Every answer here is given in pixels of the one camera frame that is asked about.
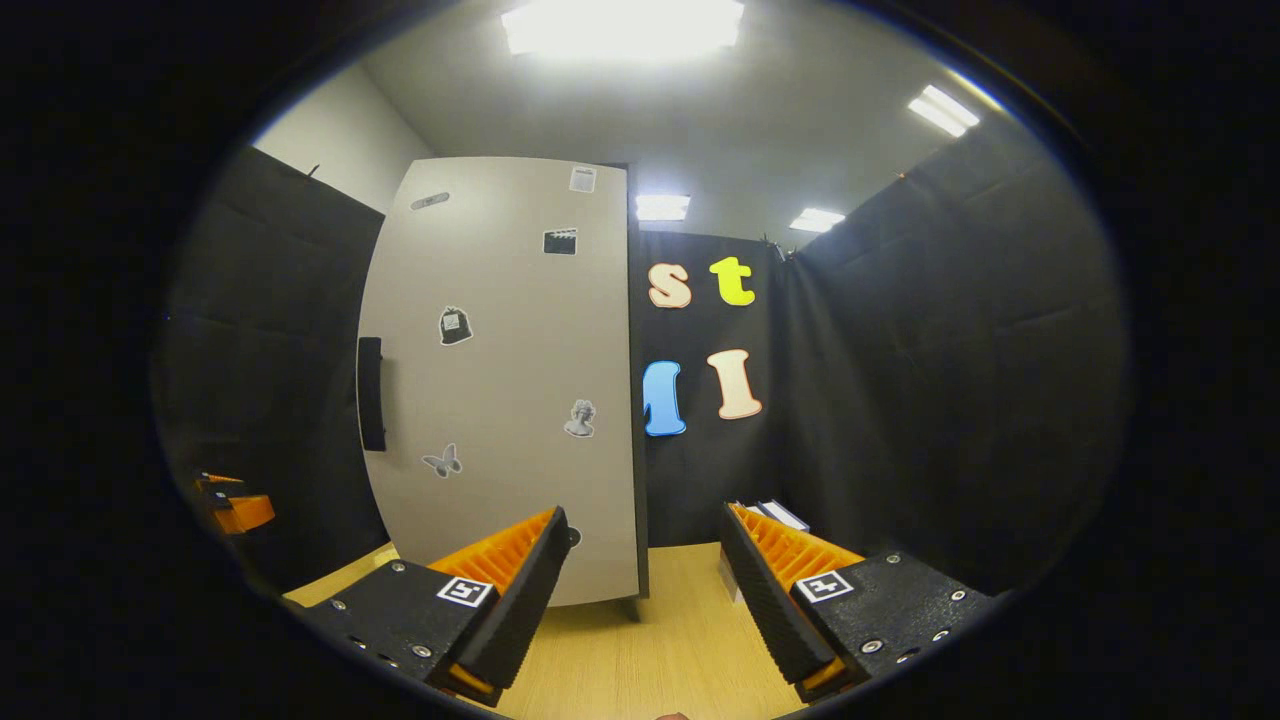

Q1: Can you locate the pale blue book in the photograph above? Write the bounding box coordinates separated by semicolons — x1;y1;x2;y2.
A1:
760;498;812;534

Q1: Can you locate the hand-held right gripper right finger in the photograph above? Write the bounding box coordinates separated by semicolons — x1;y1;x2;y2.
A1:
720;502;1004;706

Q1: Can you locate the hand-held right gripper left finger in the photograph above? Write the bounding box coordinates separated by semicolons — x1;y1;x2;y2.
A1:
285;505;573;709

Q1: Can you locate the dark grey cabinet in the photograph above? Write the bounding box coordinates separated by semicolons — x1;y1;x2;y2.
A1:
622;163;652;623

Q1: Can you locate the black door handle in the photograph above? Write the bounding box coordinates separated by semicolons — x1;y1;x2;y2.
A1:
357;337;387;453

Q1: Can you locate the black backdrop cloth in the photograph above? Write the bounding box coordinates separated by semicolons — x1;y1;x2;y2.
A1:
155;115;1131;601

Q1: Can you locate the white cabinet door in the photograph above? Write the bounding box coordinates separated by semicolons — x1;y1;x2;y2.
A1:
357;156;634;609

